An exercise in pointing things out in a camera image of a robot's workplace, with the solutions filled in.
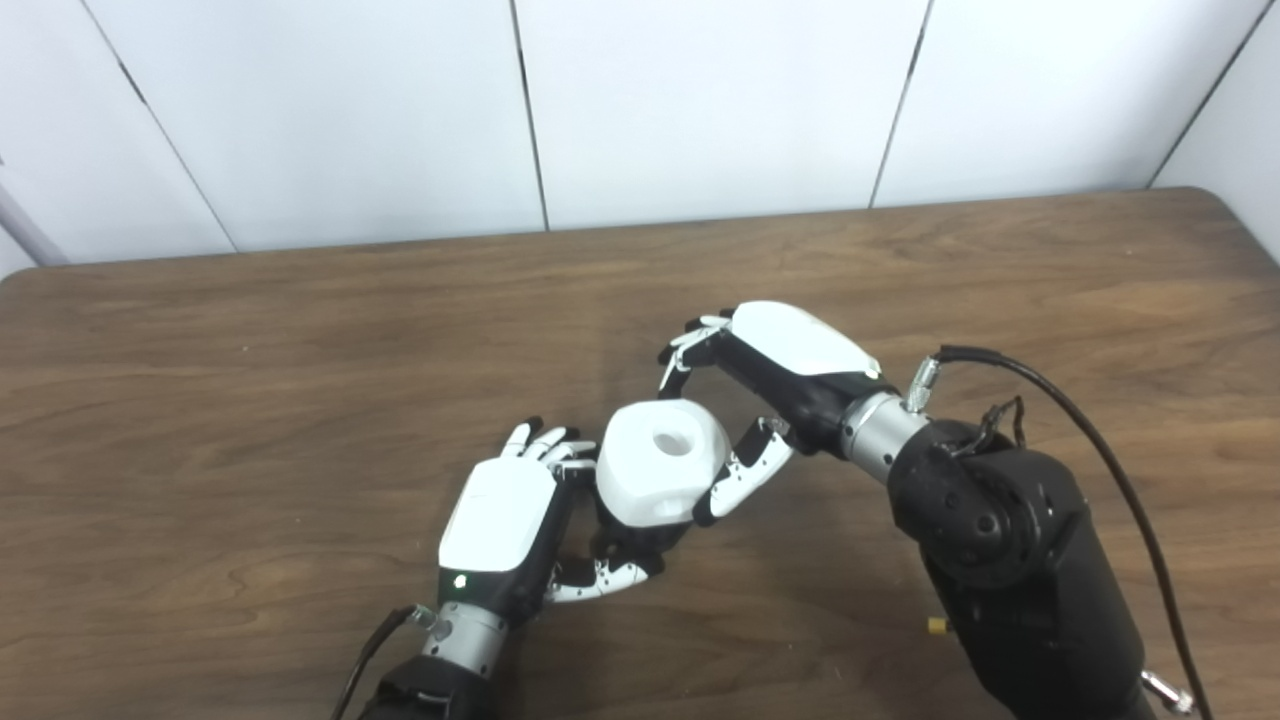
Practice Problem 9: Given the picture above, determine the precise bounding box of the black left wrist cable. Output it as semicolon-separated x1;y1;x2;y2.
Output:
330;605;441;720

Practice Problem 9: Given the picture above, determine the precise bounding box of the white cube block with holes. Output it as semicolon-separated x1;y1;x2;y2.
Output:
596;399;731;529

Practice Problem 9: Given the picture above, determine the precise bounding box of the grey wall post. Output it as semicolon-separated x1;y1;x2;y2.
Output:
0;185;71;267

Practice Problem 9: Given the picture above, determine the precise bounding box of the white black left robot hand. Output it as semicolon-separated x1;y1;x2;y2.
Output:
437;417;666;631

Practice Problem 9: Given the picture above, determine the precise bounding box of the black plastic holder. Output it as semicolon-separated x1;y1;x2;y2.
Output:
590;500;696;581

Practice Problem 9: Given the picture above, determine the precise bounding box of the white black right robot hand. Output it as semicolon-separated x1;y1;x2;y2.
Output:
657;301;896;528

